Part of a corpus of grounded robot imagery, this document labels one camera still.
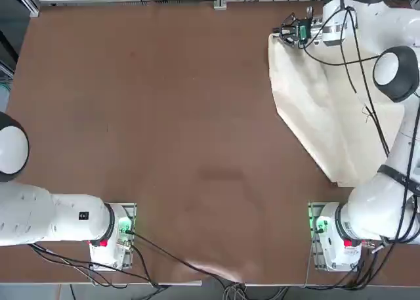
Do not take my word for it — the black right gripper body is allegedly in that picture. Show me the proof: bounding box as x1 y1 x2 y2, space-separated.
294 16 313 49

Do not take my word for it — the cream tablecloth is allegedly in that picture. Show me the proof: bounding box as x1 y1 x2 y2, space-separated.
267 30 406 188

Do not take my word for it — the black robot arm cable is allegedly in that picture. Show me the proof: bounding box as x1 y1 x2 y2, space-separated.
354 7 393 156
302 46 385 66

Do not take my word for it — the black base cable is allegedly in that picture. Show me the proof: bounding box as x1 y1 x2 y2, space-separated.
129 230 245 284
28 243 160 288

